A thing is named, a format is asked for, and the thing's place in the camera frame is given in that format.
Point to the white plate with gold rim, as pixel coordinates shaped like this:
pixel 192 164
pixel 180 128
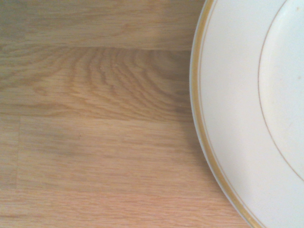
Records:
pixel 232 99

